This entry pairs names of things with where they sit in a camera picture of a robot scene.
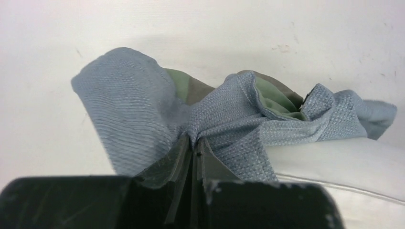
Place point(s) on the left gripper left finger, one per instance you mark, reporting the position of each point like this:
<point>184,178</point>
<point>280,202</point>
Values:
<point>156,198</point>

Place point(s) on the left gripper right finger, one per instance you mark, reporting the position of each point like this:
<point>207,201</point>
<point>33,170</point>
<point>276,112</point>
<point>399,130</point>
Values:
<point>223,201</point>

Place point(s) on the patchwork and blue pillowcase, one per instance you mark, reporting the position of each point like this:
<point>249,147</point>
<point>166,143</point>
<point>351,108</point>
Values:
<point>140,110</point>

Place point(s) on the cream white pillow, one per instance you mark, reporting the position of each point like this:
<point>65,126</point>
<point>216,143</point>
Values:
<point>366,178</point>

